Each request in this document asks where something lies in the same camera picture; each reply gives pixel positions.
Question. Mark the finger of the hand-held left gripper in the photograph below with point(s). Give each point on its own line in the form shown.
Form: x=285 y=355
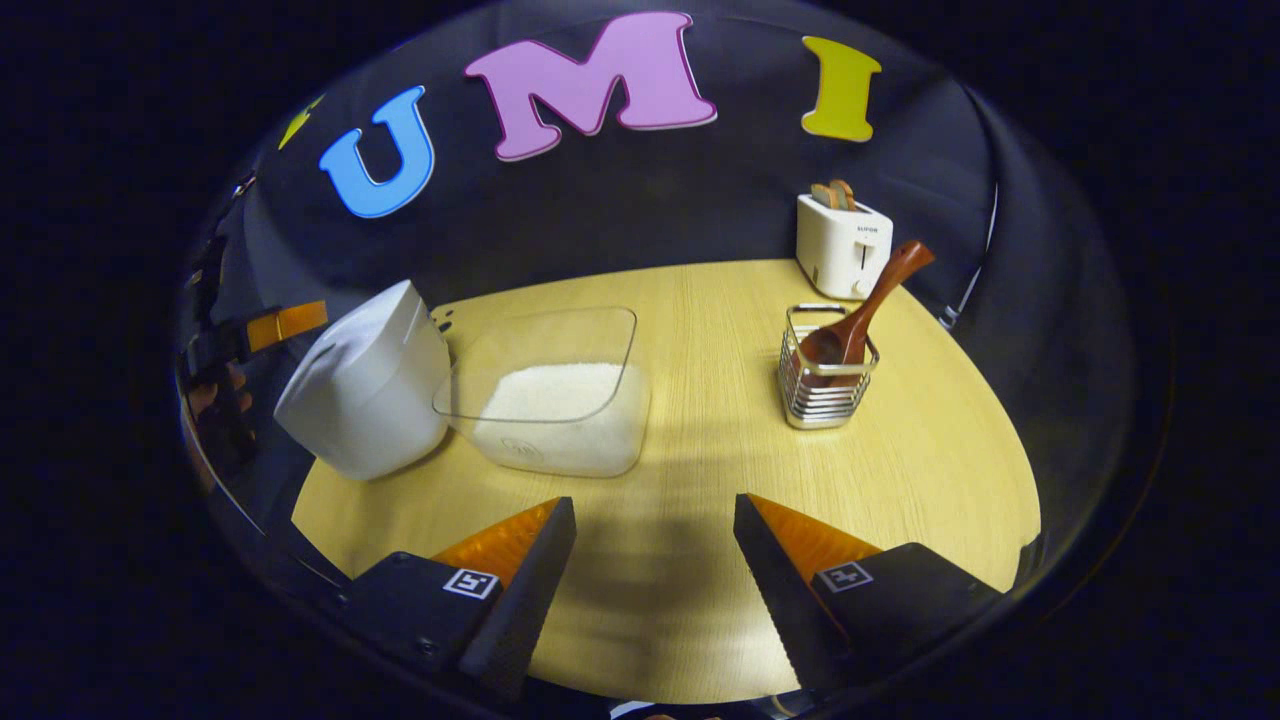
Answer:
x=290 y=324

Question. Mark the white toaster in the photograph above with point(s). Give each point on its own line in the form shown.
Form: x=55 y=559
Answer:
x=835 y=250

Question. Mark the clear plastic container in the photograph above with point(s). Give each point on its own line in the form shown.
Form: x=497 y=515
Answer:
x=560 y=335

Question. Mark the black backdrop cloth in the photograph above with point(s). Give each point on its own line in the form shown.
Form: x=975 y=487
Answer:
x=640 y=220

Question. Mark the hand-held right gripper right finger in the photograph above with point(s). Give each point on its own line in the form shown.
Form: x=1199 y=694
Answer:
x=780 y=600

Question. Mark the brown wooden spoon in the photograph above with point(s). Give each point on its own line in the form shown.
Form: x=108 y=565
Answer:
x=880 y=295

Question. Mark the white rice cooker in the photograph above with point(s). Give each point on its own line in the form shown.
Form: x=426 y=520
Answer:
x=370 y=390

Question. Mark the toasted bread slice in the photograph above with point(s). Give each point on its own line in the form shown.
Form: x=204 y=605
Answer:
x=823 y=196
x=846 y=194

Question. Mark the white rice heap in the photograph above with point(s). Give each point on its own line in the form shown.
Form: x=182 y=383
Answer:
x=560 y=400

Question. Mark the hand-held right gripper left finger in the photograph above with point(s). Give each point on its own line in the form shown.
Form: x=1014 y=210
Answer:
x=525 y=610

